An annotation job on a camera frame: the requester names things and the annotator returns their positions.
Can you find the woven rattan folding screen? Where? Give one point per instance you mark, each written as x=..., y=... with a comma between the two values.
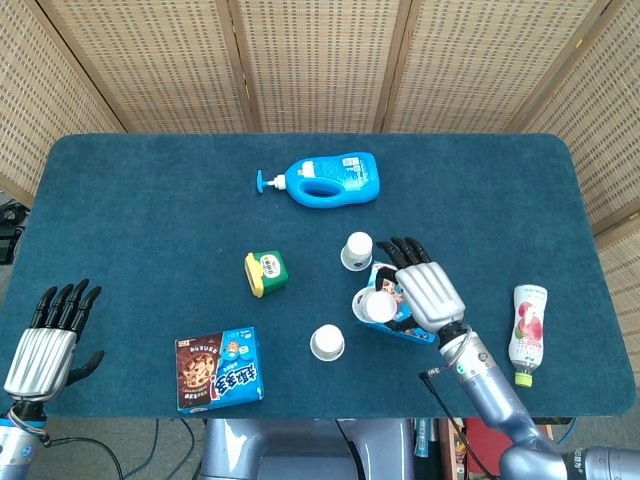
x=320, y=60

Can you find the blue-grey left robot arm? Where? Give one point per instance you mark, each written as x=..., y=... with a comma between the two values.
x=17, y=440

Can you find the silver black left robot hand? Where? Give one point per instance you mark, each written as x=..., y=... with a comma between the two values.
x=40, y=360

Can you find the peach drink bottle green cap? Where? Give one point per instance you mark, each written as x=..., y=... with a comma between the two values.
x=527, y=325

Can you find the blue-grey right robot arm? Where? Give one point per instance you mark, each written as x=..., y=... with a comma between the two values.
x=500, y=400

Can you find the dark blue table cloth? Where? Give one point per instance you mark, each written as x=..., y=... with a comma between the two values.
x=150, y=225

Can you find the brown and blue cookie box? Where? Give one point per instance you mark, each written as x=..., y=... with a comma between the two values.
x=220, y=375

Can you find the green tub with yellow lid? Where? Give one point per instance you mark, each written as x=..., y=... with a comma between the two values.
x=270, y=272

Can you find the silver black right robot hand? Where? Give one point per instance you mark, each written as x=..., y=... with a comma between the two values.
x=430, y=295

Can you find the blue-grey robot torso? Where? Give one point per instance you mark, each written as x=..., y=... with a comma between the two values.
x=300, y=450

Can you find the blue pump detergent bottle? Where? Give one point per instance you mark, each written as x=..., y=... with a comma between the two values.
x=350, y=180

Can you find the red box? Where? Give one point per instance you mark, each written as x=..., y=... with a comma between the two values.
x=492, y=440

